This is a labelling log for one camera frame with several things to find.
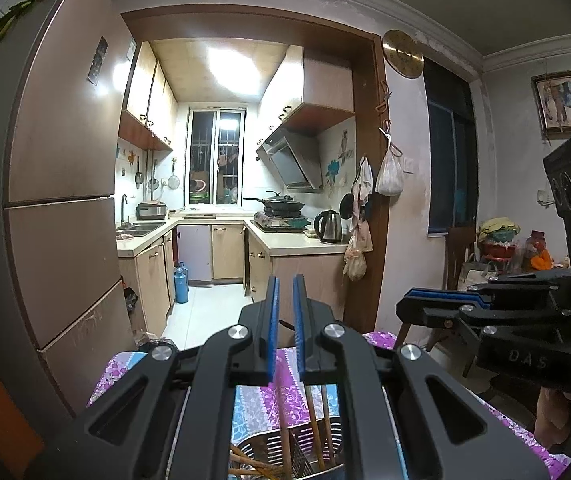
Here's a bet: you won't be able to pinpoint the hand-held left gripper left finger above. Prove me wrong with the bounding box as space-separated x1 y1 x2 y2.
25 276 281 480

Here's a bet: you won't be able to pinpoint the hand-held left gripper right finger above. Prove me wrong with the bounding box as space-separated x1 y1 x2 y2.
292 273 553 480

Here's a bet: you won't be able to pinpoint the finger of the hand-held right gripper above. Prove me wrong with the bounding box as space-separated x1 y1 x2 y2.
405 269 571 296
398 294 566 333

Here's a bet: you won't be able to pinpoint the brown bamboo chopstick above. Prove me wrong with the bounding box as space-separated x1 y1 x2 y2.
278 382 293 468

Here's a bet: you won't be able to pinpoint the bunch of wooden chopsticks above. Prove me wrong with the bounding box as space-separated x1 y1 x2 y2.
228 384 336 480

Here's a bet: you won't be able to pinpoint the perforated metal utensil holder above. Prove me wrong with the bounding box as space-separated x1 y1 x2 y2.
175 385 401 480

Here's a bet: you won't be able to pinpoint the person's right hand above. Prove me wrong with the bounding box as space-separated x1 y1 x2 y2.
535 389 571 448

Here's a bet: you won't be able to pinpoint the orange food jar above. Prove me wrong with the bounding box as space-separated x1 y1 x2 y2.
525 230 553 271

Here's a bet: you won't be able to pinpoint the cloth pile in red basin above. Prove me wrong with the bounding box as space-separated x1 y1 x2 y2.
478 217 521 261

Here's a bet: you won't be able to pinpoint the floral striped tablecloth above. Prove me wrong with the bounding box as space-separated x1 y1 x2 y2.
88 331 571 480

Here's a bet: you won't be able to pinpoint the beige kitchen base cabinets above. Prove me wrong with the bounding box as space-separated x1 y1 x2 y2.
115 217 356 336

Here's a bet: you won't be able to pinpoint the hanging cloth bags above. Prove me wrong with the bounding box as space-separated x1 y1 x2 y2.
340 156 373 282

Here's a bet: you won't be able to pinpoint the blue gas bottle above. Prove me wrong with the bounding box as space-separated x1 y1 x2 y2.
174 261 190 304

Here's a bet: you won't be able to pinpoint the steel electric kettle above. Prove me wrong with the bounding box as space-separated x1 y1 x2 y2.
314 209 345 244

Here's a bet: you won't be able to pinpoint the gas stove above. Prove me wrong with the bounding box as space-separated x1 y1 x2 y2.
250 212 311 233

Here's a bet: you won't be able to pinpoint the black wok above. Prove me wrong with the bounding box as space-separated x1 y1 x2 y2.
242 191 306 213

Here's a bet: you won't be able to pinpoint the white hanging plastic bag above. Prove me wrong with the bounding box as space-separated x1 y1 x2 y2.
375 142 405 197

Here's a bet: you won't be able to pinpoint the dark living room window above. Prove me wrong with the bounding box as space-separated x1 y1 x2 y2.
423 57 481 235

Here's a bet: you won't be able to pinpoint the steel kitchen sink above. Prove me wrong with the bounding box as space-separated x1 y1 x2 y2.
116 222 166 238

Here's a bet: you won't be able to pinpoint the steel range hood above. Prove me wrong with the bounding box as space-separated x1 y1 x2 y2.
256 125 323 193

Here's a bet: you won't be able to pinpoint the silver rice cooker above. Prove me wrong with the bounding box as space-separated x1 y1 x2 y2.
136 202 167 221

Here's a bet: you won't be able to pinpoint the barred kitchen window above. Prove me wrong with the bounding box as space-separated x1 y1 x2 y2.
186 106 247 206

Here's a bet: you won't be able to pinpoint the beige cabinet above range hood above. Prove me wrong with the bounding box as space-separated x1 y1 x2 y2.
258 45 356 136

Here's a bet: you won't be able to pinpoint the kitchen ceiling light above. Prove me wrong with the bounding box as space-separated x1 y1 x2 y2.
205 42 258 93

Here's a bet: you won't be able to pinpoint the brown refrigerator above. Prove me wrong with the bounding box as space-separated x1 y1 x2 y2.
0 0 138 418

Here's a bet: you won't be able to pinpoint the refrigerator door sticker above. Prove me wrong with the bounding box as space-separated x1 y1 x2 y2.
88 37 109 83

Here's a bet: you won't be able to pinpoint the framed wall picture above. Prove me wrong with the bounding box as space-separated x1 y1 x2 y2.
530 70 571 139

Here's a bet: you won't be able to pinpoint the round golden wall clock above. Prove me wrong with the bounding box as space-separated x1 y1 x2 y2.
382 30 425 79

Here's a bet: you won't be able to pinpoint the beige wall cabinets with handles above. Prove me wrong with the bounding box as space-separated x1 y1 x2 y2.
118 41 178 152

